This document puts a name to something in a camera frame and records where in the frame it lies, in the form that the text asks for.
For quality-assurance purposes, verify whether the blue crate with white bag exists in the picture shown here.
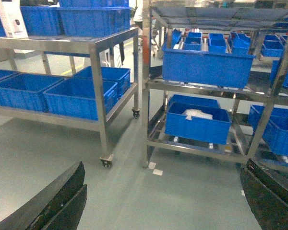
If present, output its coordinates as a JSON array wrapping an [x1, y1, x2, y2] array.
[[165, 103, 232, 145]]

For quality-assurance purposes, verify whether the steel wheeled cart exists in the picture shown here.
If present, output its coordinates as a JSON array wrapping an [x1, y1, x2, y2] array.
[[0, 27, 140, 168]]

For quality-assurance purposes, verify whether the steel rack shelf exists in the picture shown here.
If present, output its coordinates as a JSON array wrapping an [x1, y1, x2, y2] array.
[[142, 0, 288, 167]]

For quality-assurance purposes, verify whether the large blue crate on rack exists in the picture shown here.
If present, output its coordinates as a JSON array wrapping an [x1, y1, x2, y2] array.
[[162, 48, 254, 88]]

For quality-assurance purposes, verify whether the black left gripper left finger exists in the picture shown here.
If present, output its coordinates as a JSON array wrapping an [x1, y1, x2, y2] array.
[[0, 161, 87, 230]]

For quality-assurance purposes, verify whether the blue crate on cart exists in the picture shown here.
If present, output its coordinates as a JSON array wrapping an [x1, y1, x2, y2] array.
[[43, 77, 118, 121]]

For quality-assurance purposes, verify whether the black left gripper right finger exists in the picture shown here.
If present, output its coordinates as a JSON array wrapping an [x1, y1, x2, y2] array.
[[240, 159, 288, 230]]

